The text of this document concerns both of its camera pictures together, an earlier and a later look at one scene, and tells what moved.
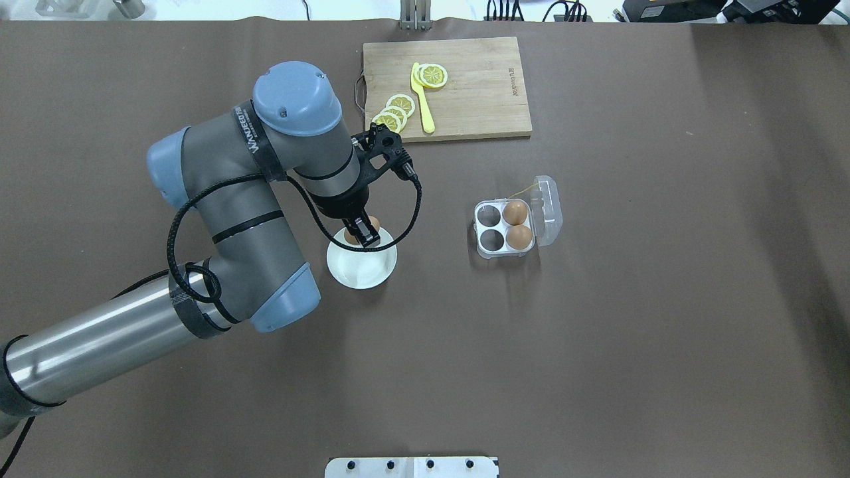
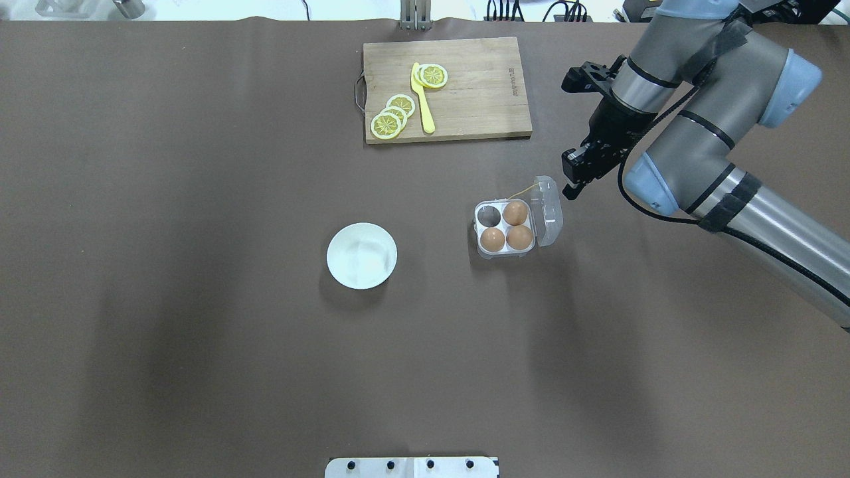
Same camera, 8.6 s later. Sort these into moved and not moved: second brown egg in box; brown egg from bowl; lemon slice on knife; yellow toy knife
Moved: brown egg from bowl
Not moved: lemon slice on knife; yellow toy knife; second brown egg in box
